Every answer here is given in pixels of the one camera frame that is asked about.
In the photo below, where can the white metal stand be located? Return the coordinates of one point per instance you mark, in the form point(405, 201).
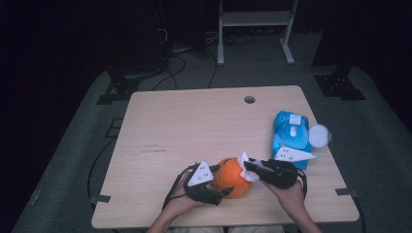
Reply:
point(256, 18)

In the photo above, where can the orange pumpkin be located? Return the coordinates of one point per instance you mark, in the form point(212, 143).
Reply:
point(231, 179)

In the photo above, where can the person's left hand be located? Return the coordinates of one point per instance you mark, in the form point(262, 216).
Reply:
point(183, 204)

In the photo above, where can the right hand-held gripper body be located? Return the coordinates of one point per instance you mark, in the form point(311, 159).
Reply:
point(280, 174)

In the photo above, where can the clear plastic bag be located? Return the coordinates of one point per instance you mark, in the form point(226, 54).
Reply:
point(247, 173)

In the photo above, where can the black stand with base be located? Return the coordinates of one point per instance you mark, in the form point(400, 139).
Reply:
point(340, 85)
point(120, 89)

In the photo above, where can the grey tape strip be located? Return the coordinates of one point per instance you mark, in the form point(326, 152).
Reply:
point(100, 198)
point(346, 192)

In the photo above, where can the person's right hand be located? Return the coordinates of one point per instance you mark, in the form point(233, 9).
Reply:
point(290, 199)

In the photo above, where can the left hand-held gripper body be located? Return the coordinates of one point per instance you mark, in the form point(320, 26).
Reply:
point(200, 174)

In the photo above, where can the blue wet wipe pack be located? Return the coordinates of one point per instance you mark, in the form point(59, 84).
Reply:
point(290, 132)

